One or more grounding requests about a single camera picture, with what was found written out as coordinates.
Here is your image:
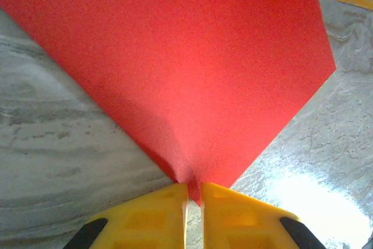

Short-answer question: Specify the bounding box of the red paper sheet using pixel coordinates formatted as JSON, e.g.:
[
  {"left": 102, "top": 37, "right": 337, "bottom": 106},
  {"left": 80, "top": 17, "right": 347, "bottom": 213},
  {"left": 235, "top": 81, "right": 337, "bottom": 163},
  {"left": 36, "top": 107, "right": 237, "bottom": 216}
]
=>
[{"left": 0, "top": 0, "right": 337, "bottom": 208}]

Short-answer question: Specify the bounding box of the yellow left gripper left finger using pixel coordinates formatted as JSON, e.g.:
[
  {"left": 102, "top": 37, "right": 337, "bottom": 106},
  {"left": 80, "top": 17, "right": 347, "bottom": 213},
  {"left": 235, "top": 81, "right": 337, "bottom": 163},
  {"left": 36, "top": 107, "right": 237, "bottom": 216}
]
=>
[{"left": 62, "top": 183, "right": 189, "bottom": 249}]

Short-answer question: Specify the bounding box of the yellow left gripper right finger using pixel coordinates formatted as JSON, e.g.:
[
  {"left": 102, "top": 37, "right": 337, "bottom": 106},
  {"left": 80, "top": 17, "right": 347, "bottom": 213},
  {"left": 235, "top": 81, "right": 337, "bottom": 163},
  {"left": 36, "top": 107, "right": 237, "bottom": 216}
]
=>
[{"left": 200, "top": 181, "right": 325, "bottom": 249}]

